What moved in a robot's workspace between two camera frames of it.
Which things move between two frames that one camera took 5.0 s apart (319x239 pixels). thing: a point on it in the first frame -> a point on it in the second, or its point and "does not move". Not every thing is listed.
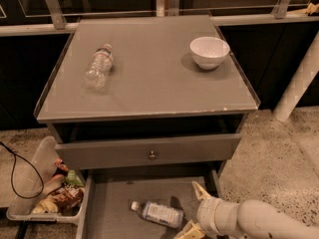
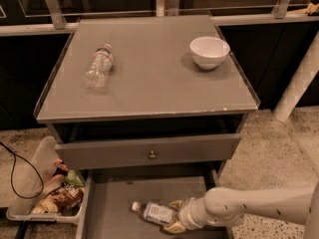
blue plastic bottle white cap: [159, 212] does not move
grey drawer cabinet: [149, 106] does not move
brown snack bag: [67, 199] does not move
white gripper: [206, 212] -> [186, 214]
